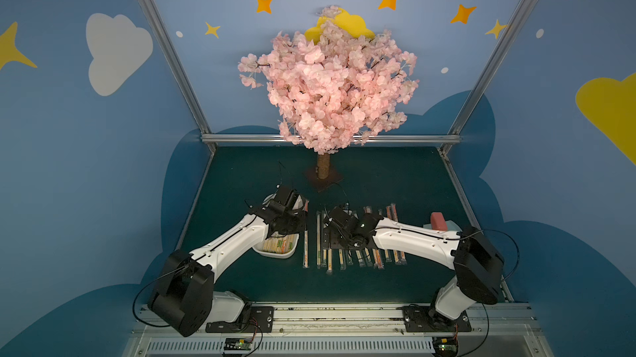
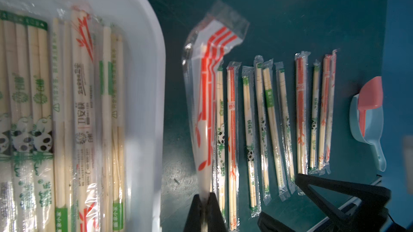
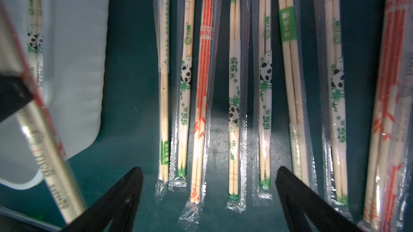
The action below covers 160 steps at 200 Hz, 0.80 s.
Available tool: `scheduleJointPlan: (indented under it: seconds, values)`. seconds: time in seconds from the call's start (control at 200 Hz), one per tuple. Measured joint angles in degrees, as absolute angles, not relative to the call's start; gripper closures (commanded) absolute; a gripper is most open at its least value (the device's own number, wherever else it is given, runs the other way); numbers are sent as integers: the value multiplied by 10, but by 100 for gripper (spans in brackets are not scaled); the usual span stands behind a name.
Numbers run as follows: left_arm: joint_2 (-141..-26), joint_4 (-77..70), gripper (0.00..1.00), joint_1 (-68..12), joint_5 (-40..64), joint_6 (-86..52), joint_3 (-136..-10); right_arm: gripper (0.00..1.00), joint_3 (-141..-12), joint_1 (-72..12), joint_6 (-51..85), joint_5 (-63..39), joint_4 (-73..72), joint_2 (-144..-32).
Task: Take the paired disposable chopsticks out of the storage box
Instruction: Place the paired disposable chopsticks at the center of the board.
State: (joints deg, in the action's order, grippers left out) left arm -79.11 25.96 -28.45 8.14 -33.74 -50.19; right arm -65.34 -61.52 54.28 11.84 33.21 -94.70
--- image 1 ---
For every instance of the aluminium corner post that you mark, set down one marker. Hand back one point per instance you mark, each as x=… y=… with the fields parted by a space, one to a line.
x=160 y=32
x=516 y=22

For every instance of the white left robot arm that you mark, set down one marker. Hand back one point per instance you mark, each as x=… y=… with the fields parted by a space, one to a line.
x=184 y=296

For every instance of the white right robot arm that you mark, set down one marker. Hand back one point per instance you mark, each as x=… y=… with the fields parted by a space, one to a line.
x=478 y=265

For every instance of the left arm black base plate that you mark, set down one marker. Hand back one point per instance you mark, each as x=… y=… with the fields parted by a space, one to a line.
x=261 y=316

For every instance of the light blue dustpan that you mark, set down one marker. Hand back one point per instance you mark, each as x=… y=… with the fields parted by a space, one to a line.
x=452 y=226

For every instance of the front aluminium mounting rail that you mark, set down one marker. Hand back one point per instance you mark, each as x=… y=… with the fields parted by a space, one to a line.
x=352 y=329

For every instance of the white plastic storage box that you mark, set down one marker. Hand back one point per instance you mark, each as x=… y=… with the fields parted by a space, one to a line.
x=258 y=248

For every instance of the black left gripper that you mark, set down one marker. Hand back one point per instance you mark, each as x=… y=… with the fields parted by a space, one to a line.
x=291 y=213

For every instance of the left floor edge rail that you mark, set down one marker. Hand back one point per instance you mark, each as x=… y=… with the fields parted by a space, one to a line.
x=194 y=202

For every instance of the left green circuit board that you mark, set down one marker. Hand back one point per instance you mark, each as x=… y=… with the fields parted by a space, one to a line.
x=237 y=345

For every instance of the floor edge rail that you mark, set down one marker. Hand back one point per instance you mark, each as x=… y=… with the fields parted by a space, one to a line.
x=508 y=297
x=194 y=202

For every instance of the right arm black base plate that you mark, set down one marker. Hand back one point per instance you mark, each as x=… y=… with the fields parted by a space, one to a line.
x=419 y=318

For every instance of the right aluminium corner post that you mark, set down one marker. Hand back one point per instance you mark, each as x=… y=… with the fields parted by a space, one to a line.
x=516 y=22

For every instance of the chopsticks pair eleventh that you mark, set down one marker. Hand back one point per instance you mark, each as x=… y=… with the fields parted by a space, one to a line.
x=305 y=262

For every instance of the left aluminium corner post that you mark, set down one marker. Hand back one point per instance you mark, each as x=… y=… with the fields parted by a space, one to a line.
x=160 y=32

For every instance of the pink cherry blossom tree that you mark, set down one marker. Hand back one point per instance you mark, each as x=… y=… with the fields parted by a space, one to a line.
x=334 y=85

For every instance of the wrapped chopsticks panda print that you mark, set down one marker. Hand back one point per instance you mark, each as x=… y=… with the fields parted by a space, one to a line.
x=274 y=245

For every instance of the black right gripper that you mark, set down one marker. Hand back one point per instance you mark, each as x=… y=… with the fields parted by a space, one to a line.
x=335 y=219

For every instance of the right floor edge rail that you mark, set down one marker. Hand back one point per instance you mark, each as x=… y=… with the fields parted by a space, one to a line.
x=508 y=297

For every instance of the red small brush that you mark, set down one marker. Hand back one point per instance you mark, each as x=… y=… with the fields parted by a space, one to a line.
x=438 y=222

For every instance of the right black controller board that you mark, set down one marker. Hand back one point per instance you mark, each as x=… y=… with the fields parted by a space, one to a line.
x=445 y=347

